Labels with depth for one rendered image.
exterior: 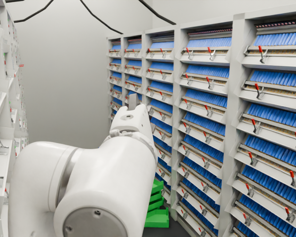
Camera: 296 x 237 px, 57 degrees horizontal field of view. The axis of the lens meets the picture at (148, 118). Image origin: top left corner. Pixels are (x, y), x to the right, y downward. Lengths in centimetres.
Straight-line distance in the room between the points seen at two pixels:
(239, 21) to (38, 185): 153
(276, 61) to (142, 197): 130
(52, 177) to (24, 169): 3
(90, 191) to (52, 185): 6
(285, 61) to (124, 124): 117
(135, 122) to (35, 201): 17
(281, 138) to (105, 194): 133
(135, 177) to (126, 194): 3
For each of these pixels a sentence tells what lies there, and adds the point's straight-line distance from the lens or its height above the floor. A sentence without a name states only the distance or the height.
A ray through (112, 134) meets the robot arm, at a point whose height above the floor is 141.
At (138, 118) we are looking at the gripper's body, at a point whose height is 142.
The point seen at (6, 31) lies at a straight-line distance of 195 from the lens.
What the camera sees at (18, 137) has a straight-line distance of 202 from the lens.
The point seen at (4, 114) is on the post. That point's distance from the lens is 127.
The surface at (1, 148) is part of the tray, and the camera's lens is 111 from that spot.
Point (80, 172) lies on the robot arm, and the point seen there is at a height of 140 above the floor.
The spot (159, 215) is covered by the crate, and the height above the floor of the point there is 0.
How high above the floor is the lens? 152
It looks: 14 degrees down
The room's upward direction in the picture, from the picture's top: straight up
